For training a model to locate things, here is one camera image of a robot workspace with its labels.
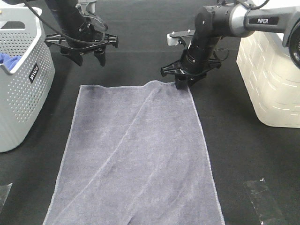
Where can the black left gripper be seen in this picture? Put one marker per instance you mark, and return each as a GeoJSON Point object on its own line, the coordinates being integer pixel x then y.
{"type": "Point", "coordinates": [86, 40]}

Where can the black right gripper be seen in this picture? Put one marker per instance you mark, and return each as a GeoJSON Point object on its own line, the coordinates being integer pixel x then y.
{"type": "Point", "coordinates": [188, 67]}

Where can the grey towel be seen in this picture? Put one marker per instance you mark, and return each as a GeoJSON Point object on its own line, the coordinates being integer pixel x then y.
{"type": "Point", "coordinates": [135, 155]}

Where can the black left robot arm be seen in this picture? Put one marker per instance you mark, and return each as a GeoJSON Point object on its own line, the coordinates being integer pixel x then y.
{"type": "Point", "coordinates": [70, 19]}

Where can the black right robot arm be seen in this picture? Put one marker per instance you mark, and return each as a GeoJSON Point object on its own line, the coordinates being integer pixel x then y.
{"type": "Point", "coordinates": [239, 19]}

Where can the blue towel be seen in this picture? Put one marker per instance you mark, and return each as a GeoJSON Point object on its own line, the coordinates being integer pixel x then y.
{"type": "Point", "coordinates": [8, 61]}

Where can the grey perforated laundry basket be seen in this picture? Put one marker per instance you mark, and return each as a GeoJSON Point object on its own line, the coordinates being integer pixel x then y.
{"type": "Point", "coordinates": [23, 89]}

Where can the cream woven storage basket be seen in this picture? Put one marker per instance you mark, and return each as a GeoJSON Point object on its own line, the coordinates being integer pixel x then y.
{"type": "Point", "coordinates": [271, 79]}

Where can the black table mat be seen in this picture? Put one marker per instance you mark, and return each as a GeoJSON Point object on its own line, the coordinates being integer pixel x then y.
{"type": "Point", "coordinates": [240, 147]}

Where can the clear tape strip right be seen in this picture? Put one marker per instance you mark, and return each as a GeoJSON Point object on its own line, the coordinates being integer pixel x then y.
{"type": "Point", "coordinates": [264, 204]}

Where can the clear tape strip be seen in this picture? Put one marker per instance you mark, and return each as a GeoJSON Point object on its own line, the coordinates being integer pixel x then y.
{"type": "Point", "coordinates": [264, 204]}
{"type": "Point", "coordinates": [4, 192]}

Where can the clear tape strip left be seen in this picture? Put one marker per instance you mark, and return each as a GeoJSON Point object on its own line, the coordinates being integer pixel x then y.
{"type": "Point", "coordinates": [4, 192]}

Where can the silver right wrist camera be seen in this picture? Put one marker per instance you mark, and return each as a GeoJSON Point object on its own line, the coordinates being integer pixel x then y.
{"type": "Point", "coordinates": [180, 37]}

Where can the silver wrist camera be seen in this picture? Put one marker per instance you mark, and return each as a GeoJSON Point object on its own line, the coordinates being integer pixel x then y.
{"type": "Point", "coordinates": [86, 6]}
{"type": "Point", "coordinates": [180, 37]}

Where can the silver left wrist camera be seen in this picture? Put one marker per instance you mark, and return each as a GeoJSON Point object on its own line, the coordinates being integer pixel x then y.
{"type": "Point", "coordinates": [86, 6]}

